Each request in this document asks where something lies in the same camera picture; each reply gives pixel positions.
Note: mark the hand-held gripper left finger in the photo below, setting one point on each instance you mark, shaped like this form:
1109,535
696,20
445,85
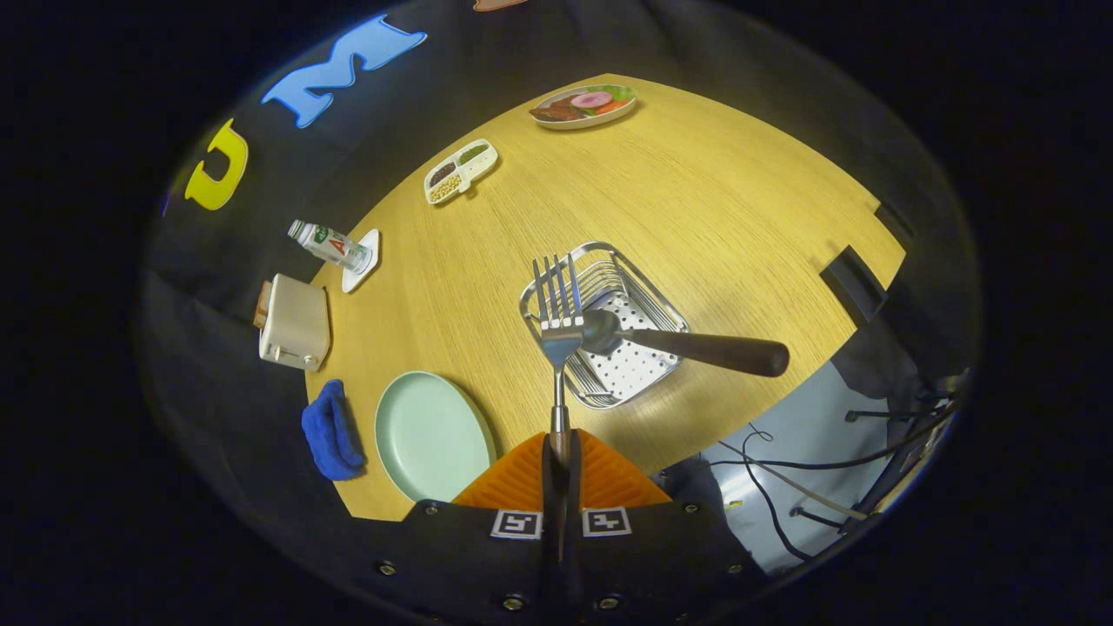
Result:
549,487

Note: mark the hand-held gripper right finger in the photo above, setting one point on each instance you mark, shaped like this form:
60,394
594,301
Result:
576,487

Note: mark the metal fork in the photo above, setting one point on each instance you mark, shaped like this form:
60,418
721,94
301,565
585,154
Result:
561,343

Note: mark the pale green plate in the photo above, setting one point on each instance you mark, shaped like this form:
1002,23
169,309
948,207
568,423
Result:
430,435

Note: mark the blue folded cloth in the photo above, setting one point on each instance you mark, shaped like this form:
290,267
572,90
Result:
329,430

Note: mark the white square coaster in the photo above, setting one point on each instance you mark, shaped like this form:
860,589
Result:
365,261

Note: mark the cream white toaster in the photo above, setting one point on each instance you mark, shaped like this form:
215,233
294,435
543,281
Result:
297,326

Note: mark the clear plastic drink bottle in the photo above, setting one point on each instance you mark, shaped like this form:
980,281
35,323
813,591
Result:
330,246

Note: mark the white divided dish with beans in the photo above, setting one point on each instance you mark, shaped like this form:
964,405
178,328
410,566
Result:
459,171

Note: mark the brown toast slice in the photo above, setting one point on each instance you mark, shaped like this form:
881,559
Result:
263,304

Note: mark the black table clamp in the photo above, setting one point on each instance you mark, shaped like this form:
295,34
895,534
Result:
854,285
896,224

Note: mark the black backdrop cloth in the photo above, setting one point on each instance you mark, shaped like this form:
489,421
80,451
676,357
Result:
217,365

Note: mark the white plate of food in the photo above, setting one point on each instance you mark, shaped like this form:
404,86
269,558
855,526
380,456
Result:
581,106

